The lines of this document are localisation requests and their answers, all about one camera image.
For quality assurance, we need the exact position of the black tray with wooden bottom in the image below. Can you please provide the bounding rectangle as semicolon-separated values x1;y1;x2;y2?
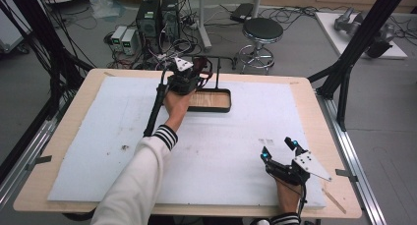
187;87;233;114

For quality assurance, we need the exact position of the flat black box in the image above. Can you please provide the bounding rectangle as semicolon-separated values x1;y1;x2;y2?
229;2;254;24

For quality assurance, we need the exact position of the black frame column with cables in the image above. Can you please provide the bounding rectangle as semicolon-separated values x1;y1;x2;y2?
0;0;96;123

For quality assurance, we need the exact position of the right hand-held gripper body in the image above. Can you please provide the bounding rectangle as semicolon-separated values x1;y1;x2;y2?
266;150;332;188

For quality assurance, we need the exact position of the black computer tower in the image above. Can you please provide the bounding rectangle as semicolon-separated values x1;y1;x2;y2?
135;0;162;40
160;0;181;40

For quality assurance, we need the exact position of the black metal stand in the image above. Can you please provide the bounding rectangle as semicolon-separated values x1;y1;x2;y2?
192;54;238;90

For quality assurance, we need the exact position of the white foam mat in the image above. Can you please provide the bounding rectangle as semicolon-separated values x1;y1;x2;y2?
47;75;328;210

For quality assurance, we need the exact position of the person's left hand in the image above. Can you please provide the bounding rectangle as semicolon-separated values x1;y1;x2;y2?
162;89;195;133

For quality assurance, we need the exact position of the light wooden table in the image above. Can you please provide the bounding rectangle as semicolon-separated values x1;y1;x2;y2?
13;67;364;220

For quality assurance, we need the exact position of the black round stool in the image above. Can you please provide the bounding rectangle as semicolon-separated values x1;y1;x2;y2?
238;17;285;76

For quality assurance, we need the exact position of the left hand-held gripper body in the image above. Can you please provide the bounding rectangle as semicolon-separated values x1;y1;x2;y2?
166;56;205;96

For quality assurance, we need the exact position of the grey power supply unit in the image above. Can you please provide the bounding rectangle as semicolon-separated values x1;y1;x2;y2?
110;25;128;48
121;28;139;56

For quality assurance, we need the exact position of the person's right hand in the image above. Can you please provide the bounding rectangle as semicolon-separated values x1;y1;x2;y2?
275;179;304;215

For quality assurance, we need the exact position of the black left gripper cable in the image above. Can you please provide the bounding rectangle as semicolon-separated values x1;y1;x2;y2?
143;69;169;139

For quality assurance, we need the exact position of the maroon bow tie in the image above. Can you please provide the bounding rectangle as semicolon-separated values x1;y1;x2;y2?
192;55;214;88

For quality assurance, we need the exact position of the white floor board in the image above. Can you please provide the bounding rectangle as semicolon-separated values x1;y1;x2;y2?
314;11;409;61

